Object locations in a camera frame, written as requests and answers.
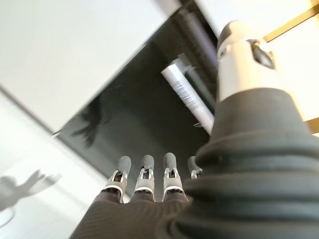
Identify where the black built-in dishwasher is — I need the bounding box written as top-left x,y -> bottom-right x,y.
53,0 -> 221,204

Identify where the dark right robot hand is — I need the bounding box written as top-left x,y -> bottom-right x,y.
67,20 -> 319,239

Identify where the narrow white cabinet door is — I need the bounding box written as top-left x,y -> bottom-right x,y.
0,0 -> 186,134

